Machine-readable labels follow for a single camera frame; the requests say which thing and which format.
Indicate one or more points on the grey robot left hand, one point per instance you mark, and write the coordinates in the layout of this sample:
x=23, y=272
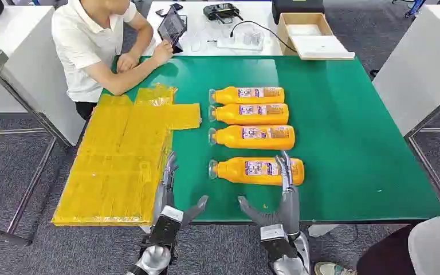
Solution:
x=165, y=197

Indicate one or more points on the person's left hand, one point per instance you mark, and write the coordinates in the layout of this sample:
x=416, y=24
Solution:
x=128, y=62

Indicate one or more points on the person's right hand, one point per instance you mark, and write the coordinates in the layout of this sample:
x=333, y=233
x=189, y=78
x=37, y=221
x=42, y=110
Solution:
x=163, y=53

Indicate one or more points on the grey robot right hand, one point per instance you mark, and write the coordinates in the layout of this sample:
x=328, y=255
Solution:
x=290, y=212

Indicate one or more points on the orange drink bottle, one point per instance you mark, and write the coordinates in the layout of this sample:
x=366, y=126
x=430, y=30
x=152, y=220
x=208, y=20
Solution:
x=231, y=172
x=229, y=138
x=227, y=115
x=227, y=96

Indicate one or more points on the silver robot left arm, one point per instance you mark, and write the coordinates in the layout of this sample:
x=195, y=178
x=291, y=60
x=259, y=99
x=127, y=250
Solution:
x=153, y=260

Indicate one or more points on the black tablet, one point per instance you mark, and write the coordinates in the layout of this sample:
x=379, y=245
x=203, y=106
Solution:
x=171, y=26

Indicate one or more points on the black phone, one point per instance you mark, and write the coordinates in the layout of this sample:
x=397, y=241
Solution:
x=168, y=9

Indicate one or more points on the seated person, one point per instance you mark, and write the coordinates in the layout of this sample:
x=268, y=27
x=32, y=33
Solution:
x=85, y=41

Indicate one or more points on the yellow sheet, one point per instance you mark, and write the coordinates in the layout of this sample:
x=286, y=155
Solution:
x=117, y=171

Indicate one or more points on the person's shoe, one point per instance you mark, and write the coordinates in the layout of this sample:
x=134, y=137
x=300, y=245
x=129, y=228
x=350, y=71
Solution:
x=332, y=269

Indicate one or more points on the black remote controller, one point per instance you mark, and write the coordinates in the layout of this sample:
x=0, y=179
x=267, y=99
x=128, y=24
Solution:
x=220, y=10

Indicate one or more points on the white power strip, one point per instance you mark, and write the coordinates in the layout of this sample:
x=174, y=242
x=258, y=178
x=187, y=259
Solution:
x=237, y=43

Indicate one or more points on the green table mat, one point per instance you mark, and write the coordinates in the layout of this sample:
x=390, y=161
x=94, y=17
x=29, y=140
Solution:
x=337, y=144

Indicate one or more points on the white side table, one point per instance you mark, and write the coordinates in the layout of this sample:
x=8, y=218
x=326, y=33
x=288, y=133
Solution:
x=417, y=64
x=22, y=34

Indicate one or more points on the open cardboard box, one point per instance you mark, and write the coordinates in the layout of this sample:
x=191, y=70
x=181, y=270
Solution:
x=282, y=32

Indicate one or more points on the white foam insert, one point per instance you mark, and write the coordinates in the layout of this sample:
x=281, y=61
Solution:
x=303, y=29

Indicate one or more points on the standing person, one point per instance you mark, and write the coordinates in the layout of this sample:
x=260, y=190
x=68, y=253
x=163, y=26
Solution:
x=436, y=246

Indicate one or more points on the white flat lid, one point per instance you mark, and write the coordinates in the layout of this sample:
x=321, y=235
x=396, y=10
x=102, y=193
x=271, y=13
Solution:
x=320, y=46

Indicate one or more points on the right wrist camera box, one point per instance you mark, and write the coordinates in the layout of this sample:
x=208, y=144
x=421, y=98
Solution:
x=275, y=239

